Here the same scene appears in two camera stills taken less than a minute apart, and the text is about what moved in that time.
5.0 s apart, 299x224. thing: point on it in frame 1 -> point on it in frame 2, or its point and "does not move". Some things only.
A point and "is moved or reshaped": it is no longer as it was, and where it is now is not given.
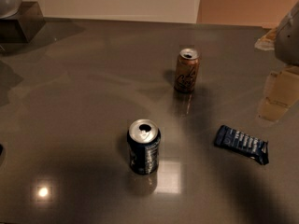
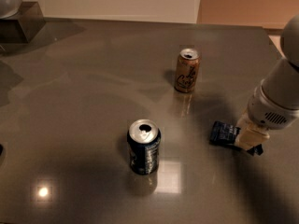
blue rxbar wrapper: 245,144 is moved or reshaped
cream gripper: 288,41 -> 268,112
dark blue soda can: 144,140 does not move
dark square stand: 23,26 does not move
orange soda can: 187,71 does not move
